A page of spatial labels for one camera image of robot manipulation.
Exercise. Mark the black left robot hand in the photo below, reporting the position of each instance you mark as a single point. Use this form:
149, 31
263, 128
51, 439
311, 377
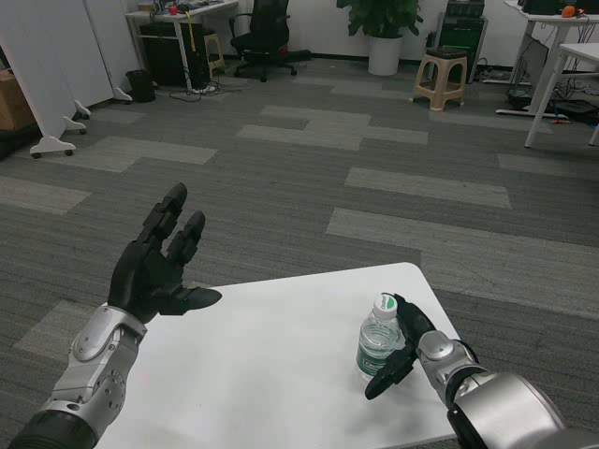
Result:
142, 280

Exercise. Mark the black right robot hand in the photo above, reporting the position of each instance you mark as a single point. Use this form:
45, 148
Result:
414, 320

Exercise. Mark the clear water bottle green label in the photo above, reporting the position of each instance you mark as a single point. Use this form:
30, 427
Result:
374, 337

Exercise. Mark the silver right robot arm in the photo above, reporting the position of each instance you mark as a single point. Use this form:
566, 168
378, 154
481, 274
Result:
505, 407

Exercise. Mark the black trash bin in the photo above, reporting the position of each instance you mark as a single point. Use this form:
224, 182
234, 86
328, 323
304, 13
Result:
140, 86

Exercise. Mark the white power strip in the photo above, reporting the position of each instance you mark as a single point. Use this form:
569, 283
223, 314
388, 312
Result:
202, 89

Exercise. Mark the brown cardboard box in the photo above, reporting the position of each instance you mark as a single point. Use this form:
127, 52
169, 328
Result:
11, 103

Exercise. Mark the black cabinet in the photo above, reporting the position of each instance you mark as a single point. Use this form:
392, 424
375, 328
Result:
161, 56

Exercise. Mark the white desk with cluttered top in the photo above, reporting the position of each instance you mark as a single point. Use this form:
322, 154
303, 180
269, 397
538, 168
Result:
183, 51

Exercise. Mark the large white wheeled partition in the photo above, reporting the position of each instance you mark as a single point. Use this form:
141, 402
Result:
47, 65

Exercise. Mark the beige plastic stool dark seat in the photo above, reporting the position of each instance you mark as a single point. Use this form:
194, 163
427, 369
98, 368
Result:
442, 54

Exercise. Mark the green plant in white pot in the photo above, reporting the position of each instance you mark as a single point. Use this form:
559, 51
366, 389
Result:
384, 53

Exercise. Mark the black flat floor device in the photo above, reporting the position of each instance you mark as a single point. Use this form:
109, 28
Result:
580, 108

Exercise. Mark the black office chair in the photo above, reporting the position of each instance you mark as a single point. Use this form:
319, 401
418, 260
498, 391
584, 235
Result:
269, 28

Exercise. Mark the black computer tower green lights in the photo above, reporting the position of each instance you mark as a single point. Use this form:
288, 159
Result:
462, 28

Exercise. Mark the white desk with slanted legs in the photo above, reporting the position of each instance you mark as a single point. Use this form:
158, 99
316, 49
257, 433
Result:
580, 49

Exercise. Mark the white desk with orange item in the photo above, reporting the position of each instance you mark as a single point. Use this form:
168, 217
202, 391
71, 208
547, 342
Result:
552, 18

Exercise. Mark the orange object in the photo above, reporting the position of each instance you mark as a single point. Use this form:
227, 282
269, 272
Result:
569, 11

